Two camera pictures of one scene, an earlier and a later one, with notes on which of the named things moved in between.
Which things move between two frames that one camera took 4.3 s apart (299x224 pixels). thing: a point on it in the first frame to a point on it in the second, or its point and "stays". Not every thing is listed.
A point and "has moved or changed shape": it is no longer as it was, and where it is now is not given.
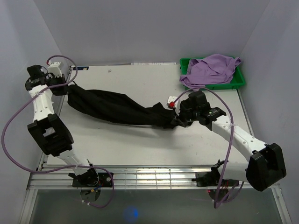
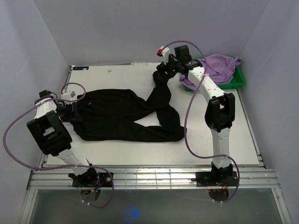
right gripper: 179,122 to 162,68
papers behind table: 153,63 stays
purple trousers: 211,69 stays
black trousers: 100,105 has moved or changed shape
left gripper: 64,90 to 73,115
